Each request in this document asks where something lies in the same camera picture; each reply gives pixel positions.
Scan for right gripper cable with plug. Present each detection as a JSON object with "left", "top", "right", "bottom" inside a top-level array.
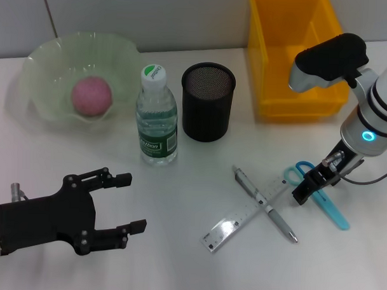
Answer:
[{"left": 320, "top": 150, "right": 387, "bottom": 188}]

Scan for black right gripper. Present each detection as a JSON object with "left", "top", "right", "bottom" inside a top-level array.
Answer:
[{"left": 291, "top": 138, "right": 365, "bottom": 208}]

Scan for black mesh pen holder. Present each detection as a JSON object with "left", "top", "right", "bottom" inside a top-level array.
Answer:
[{"left": 179, "top": 60, "right": 238, "bottom": 144}]

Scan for clear green-label water bottle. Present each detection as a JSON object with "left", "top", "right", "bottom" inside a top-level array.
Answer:
[{"left": 133, "top": 63, "right": 182, "bottom": 168}]

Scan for transparent plastic ruler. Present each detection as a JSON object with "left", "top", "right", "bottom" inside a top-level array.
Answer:
[{"left": 198, "top": 172, "right": 290, "bottom": 258}]

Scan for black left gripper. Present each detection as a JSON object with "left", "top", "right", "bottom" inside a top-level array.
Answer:
[{"left": 0, "top": 163, "right": 149, "bottom": 261}]

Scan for yellow plastic storage bin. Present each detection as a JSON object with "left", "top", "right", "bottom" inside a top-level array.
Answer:
[{"left": 244, "top": 0, "right": 354, "bottom": 122}]

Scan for pink peach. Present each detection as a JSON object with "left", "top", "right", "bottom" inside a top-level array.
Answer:
[{"left": 70, "top": 75, "right": 114, "bottom": 118}]

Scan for grey white pen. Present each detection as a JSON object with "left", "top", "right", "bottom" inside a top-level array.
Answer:
[{"left": 229, "top": 165, "right": 301, "bottom": 244}]

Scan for pale green wavy bowl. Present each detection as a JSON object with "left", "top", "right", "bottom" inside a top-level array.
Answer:
[{"left": 17, "top": 29, "right": 153, "bottom": 132}]

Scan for blue scissors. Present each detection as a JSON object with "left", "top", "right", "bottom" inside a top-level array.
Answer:
[{"left": 282, "top": 160, "right": 353, "bottom": 231}]

